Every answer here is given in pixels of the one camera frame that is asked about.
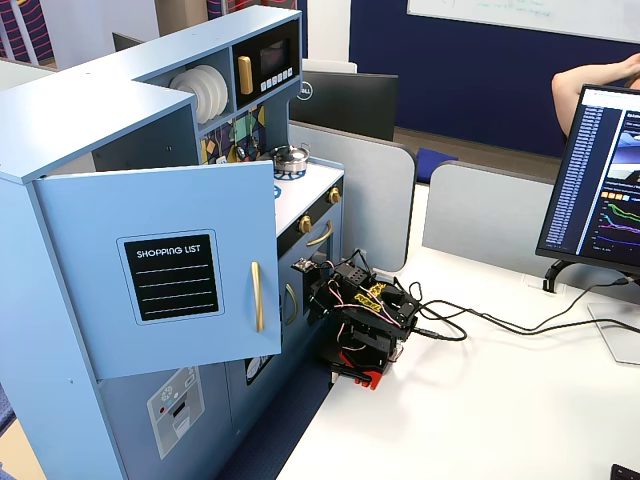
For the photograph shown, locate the monitor with lit screen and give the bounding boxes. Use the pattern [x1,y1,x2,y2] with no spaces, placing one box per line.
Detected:
[534,83,640,277]

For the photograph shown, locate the steel toy pot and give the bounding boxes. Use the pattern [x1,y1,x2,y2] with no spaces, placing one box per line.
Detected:
[269,143,312,174]

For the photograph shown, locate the black monitor stand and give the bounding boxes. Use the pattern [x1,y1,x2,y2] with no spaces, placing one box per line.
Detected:
[542,258,584,294]

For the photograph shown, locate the black power cable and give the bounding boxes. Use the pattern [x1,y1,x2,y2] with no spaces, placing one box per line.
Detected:
[410,299,640,344]

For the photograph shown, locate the blue shopping list fridge door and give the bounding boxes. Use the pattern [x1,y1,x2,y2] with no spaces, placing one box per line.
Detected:
[33,160,284,381]

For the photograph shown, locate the blue chair seat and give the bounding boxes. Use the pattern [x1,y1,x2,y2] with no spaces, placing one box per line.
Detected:
[415,146,459,184]

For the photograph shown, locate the white toy plate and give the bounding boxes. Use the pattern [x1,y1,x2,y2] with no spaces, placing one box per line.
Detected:
[197,64,230,124]
[169,72,201,101]
[183,67,214,121]

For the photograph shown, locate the blue wooden toy kitchen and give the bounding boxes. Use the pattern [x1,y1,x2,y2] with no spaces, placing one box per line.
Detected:
[0,5,346,480]

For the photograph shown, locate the white whiteboard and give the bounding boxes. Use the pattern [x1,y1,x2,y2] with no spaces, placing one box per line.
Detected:
[406,0,640,45]

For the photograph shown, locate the black usb cable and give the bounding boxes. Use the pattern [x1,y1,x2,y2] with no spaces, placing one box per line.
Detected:
[414,277,632,335]

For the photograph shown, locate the gold oven handle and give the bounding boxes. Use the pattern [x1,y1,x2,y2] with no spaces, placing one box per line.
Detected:
[305,220,334,248]

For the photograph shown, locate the black dell monitor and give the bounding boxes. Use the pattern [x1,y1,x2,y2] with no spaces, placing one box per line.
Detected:
[288,69,400,143]

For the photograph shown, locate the steel toy ladle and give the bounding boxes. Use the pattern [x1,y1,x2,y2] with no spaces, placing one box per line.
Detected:
[234,117,249,160]

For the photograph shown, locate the gold fridge door handle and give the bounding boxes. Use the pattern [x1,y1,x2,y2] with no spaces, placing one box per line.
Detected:
[249,260,266,334]

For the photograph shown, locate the orange black table clamp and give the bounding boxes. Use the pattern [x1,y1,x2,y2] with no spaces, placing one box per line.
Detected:
[329,352,396,391]

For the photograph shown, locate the grey desk divider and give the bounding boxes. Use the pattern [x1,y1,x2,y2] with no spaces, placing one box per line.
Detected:
[288,121,418,274]
[422,160,558,274]

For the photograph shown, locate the clear flat stand base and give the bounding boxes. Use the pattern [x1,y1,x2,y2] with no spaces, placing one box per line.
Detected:
[586,301,640,366]

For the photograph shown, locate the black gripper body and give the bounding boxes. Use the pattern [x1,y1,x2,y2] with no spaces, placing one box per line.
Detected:
[305,271,349,316]

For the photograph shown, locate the gold dishwasher door handle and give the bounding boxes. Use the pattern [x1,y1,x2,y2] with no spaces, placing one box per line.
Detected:
[284,283,300,326]

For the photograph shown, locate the gold microwave handle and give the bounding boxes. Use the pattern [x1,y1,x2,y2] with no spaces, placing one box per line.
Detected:
[236,55,254,96]

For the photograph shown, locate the steel pot lid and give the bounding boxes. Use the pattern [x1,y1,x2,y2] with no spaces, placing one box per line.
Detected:
[270,143,310,160]

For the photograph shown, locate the black toy microwave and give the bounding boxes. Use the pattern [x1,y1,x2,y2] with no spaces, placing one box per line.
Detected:
[230,23,302,111]

